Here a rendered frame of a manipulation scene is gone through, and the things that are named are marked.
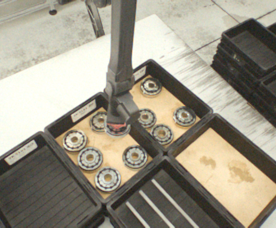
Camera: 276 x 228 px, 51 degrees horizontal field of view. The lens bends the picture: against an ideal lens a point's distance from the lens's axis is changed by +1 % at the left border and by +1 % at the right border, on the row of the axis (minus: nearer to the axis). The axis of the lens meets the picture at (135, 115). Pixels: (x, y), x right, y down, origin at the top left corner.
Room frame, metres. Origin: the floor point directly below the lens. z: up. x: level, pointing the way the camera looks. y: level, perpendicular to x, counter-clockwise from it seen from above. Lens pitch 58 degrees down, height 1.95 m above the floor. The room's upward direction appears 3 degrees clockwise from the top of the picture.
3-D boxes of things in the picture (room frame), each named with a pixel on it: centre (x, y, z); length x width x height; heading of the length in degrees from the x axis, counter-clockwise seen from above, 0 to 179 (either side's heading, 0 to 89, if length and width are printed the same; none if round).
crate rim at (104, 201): (0.51, 0.13, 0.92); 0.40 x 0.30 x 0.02; 45
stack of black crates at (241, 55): (1.48, -0.78, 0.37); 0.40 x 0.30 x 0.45; 37
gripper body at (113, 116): (0.56, 0.07, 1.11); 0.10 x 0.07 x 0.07; 178
